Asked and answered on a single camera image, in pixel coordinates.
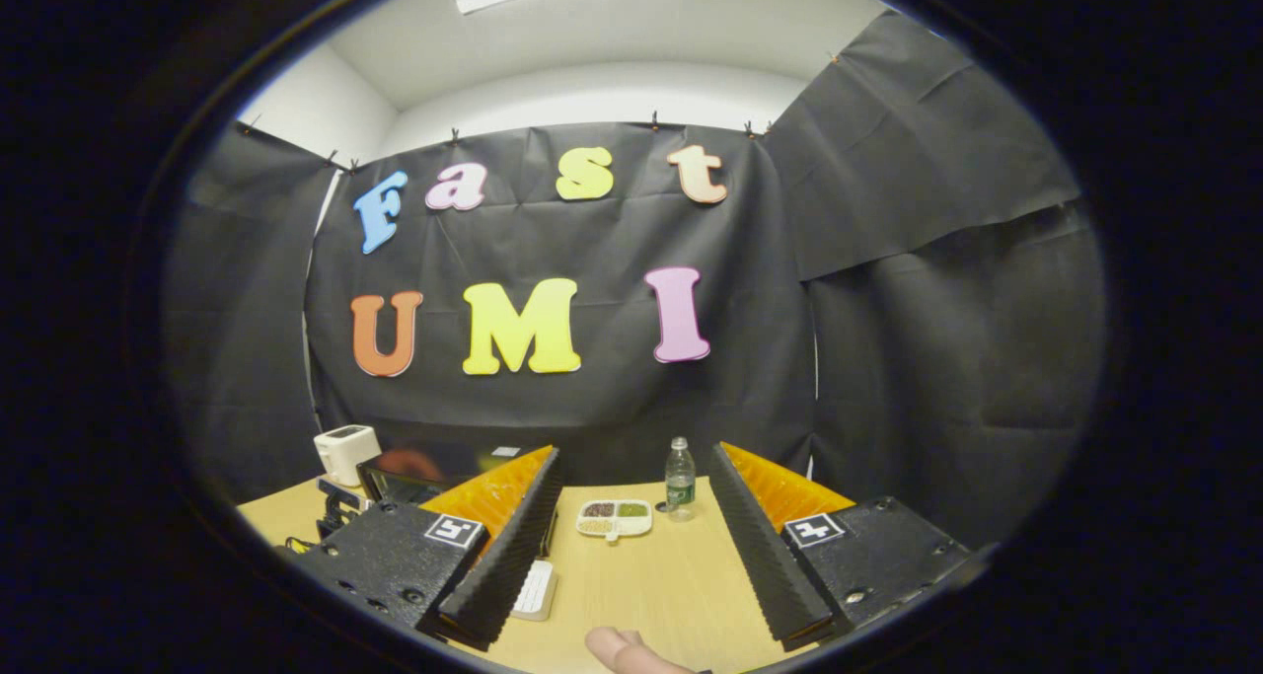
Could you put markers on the black electric oven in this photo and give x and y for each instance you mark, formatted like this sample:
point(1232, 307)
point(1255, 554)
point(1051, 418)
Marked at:
point(395, 482)

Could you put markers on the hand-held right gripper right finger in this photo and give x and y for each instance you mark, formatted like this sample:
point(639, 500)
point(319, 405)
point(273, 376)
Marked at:
point(760, 556)

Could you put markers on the black backdrop cloth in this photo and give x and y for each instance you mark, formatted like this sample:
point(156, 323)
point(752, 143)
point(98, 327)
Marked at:
point(888, 358)

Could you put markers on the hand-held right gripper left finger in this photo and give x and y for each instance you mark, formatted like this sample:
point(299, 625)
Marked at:
point(513, 556)

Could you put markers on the clear plastic water bottle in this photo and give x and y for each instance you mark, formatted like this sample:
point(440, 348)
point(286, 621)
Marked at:
point(680, 486)

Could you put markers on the white divided food tray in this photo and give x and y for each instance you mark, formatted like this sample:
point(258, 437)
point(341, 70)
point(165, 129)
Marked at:
point(614, 519)

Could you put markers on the white toaster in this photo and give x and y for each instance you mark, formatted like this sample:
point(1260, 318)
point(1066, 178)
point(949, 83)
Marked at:
point(345, 452)

